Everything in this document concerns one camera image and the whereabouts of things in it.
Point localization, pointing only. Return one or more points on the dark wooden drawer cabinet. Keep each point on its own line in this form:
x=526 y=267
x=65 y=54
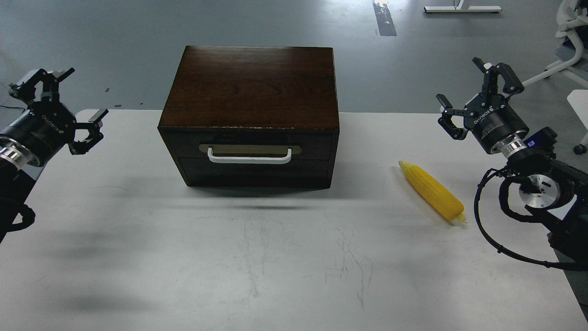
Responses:
x=254 y=89

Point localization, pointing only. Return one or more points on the white drawer handle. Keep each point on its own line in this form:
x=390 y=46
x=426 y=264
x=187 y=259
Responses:
x=247 y=159

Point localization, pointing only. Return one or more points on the dark wooden drawer front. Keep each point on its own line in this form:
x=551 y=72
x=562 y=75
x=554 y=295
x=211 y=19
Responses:
x=304 y=146

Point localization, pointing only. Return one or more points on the black floor tape strip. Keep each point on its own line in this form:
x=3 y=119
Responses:
x=385 y=23

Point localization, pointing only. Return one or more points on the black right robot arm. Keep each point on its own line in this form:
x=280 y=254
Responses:
x=536 y=187

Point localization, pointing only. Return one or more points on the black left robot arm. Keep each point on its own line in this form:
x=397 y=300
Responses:
x=16 y=184

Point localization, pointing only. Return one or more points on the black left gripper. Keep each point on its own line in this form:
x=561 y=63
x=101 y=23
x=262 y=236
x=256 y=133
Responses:
x=40 y=125

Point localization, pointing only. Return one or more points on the yellow corn cob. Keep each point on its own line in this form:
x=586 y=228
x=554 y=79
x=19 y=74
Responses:
x=433 y=192

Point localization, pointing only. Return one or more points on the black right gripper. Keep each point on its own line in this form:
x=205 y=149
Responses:
x=496 y=124

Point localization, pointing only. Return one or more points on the white desk foot bar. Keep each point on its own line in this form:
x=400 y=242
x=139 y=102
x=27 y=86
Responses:
x=462 y=6

